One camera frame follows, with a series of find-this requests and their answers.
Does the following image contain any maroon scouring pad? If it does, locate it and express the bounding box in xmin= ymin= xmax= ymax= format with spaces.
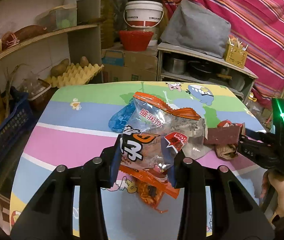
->
xmin=204 ymin=126 xmax=241 ymax=145

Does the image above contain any red snack wrapper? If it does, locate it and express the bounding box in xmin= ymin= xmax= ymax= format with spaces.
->
xmin=217 ymin=120 xmax=245 ymax=129

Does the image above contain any orange patterned snack bag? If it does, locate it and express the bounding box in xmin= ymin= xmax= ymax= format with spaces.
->
xmin=130 ymin=170 xmax=180 ymax=213

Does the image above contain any crumpled brown paper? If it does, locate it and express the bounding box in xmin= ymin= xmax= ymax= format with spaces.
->
xmin=215 ymin=144 xmax=238 ymax=160

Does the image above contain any dark blue plastic crate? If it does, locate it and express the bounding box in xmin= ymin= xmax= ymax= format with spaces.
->
xmin=0 ymin=87 xmax=34 ymax=163

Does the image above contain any colourful cartoon tablecloth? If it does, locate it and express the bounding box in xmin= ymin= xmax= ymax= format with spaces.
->
xmin=10 ymin=81 xmax=263 ymax=239

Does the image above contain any yellow utensil holder box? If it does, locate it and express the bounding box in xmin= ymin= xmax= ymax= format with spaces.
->
xmin=223 ymin=35 xmax=248 ymax=69

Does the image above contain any blue plastic shoe cover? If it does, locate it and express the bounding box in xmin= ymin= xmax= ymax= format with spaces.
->
xmin=108 ymin=99 xmax=135 ymax=133

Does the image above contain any striped red curtain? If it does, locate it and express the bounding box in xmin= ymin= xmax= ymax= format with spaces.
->
xmin=162 ymin=0 xmax=284 ymax=108

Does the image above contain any wooden low cabinet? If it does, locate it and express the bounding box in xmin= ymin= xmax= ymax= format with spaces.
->
xmin=157 ymin=42 xmax=257 ymax=103

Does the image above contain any yellow egg tray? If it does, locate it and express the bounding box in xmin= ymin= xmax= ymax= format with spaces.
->
xmin=45 ymin=63 xmax=104 ymax=88

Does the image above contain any grey fabric cover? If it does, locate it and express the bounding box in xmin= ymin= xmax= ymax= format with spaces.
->
xmin=160 ymin=0 xmax=231 ymax=59

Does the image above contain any cardboard box under basket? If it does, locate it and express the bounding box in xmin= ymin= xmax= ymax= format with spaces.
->
xmin=101 ymin=49 xmax=158 ymax=82

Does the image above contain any red plastic basket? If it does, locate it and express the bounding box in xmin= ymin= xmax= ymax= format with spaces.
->
xmin=118 ymin=30 xmax=153 ymax=51

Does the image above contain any white plastic bucket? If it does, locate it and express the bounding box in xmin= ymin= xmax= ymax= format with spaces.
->
xmin=123 ymin=1 xmax=164 ymax=29

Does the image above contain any clear plastic container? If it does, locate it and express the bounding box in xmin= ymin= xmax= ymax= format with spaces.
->
xmin=35 ymin=5 xmax=77 ymax=32

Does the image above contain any wooden wall shelf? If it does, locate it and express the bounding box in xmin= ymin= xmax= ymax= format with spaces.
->
xmin=0 ymin=0 xmax=103 ymax=95

